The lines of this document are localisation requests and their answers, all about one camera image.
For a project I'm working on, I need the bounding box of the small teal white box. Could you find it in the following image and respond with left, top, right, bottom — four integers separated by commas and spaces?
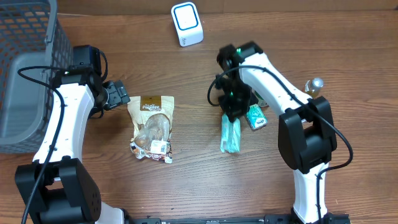
246, 104, 267, 130

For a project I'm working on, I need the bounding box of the teal tissue pack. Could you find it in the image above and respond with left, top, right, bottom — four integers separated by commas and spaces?
220, 114, 241, 153

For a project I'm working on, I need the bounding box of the yellow liquid bottle silver cap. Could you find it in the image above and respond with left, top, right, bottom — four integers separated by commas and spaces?
304, 77, 324, 98

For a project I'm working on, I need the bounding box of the brown snack packet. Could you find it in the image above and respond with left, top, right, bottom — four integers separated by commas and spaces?
127, 95, 175, 164

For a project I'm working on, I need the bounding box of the green lid white jar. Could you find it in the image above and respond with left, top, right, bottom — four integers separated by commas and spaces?
254, 91, 268, 108

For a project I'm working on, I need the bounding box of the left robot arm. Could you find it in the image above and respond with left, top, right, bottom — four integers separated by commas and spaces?
15, 45, 133, 223

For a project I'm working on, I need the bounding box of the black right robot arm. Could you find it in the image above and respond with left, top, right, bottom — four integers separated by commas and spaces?
211, 42, 337, 223

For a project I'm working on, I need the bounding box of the white barcode scanner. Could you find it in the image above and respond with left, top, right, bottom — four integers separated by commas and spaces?
170, 2, 204, 47

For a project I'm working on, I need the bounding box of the grey plastic shopping basket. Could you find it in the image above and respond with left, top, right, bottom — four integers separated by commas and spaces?
1, 0, 73, 154

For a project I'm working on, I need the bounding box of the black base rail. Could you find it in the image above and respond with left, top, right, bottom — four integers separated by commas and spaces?
124, 213, 352, 224

